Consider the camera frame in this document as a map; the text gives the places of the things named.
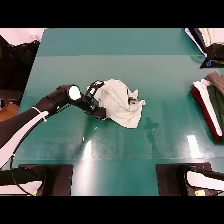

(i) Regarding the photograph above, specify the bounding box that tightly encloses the dark green garment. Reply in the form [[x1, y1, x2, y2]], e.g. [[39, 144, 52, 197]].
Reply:
[[200, 83, 224, 136]]

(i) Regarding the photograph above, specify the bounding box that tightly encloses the red garment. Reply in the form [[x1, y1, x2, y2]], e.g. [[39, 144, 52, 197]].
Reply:
[[191, 87, 223, 143]]

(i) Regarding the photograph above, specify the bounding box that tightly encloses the black cable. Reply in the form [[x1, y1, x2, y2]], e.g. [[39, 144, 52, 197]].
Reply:
[[9, 155, 48, 197]]

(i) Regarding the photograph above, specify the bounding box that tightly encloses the white T-shirt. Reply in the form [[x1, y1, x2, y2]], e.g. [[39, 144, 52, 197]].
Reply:
[[94, 78, 147, 129]]

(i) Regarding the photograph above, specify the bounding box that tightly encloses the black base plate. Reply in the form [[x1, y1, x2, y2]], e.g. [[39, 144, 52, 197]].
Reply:
[[17, 163, 74, 197], [155, 162, 213, 197]]

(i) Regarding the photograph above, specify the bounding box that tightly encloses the heap of clothes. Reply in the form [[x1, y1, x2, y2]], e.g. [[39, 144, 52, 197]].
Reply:
[[184, 27, 224, 70]]

